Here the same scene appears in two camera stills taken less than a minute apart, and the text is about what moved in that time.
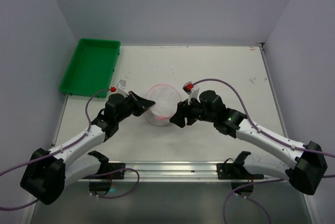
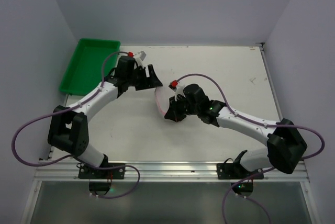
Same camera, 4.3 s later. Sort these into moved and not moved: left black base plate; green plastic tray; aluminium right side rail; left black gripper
Moved: left black gripper
Not moved: green plastic tray; left black base plate; aluminium right side rail
